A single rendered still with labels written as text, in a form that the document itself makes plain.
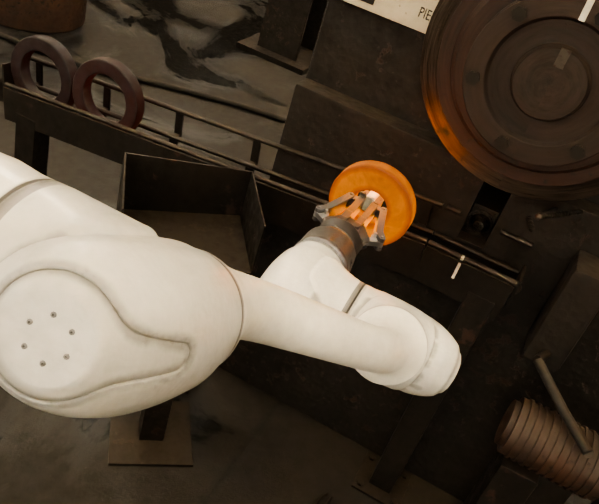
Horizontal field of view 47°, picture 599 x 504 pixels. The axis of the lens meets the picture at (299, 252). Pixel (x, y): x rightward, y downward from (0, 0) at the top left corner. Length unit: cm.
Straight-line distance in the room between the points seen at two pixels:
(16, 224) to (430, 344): 61
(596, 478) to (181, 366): 117
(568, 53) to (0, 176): 93
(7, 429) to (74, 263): 146
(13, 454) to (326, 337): 117
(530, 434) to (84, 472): 99
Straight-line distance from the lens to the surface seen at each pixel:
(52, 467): 175
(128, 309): 37
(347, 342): 74
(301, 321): 68
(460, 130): 133
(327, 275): 94
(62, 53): 179
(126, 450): 178
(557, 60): 120
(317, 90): 154
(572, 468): 148
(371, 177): 121
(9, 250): 41
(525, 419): 146
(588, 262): 146
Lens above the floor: 141
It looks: 33 degrees down
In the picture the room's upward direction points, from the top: 18 degrees clockwise
